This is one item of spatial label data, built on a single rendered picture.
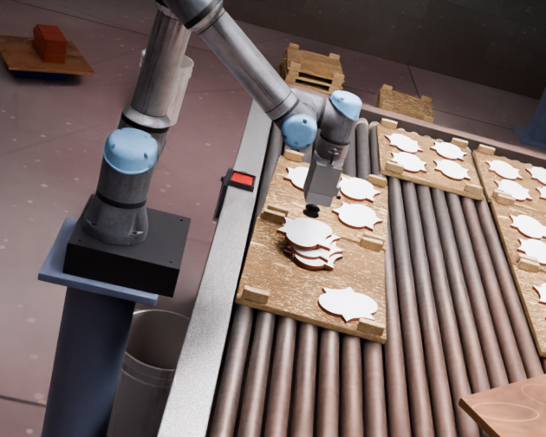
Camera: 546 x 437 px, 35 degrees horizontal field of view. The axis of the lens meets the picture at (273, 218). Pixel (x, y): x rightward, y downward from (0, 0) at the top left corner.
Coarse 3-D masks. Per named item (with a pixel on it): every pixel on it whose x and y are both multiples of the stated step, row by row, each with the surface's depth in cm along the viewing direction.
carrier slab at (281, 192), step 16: (288, 160) 263; (272, 192) 241; (288, 192) 243; (384, 192) 260; (288, 208) 235; (304, 208) 237; (320, 208) 240; (336, 208) 243; (384, 208) 251; (336, 224) 234; (384, 224) 242; (352, 240) 229
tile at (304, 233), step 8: (288, 224) 216; (296, 224) 217; (304, 224) 218; (312, 224) 219; (280, 232) 212; (288, 232) 212; (296, 232) 213; (304, 232) 214; (312, 232) 215; (320, 232) 216; (328, 232) 217; (288, 240) 210; (296, 240) 209; (304, 240) 210; (312, 240) 212; (320, 240) 213; (304, 248) 208; (312, 248) 210
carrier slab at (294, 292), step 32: (256, 224) 222; (256, 256) 208; (288, 256) 212; (352, 256) 221; (288, 288) 200; (320, 288) 203; (352, 288) 207; (384, 288) 211; (320, 320) 191; (384, 320) 198
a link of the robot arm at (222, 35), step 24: (168, 0) 175; (192, 0) 172; (216, 0) 174; (192, 24) 175; (216, 24) 175; (216, 48) 178; (240, 48) 178; (240, 72) 180; (264, 72) 180; (264, 96) 182; (288, 96) 183; (288, 120) 183; (312, 120) 184; (288, 144) 184
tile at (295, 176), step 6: (288, 168) 255; (300, 168) 257; (306, 168) 259; (288, 174) 251; (294, 174) 253; (300, 174) 254; (306, 174) 255; (288, 180) 250; (294, 180) 249; (300, 180) 250; (294, 186) 247; (300, 186) 246
